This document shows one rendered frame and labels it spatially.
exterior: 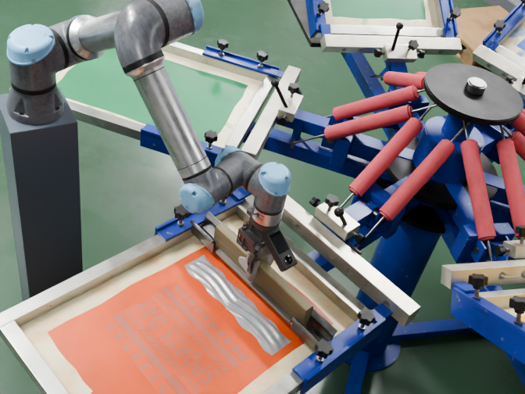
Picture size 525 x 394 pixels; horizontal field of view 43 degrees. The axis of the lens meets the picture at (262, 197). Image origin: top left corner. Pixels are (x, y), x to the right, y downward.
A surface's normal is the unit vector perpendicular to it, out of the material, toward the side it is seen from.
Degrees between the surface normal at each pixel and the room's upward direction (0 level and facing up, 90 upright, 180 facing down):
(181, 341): 0
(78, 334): 0
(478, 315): 90
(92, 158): 0
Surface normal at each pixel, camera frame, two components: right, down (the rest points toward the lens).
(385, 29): 0.25, -0.25
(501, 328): -0.96, 0.04
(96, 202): 0.15, -0.73
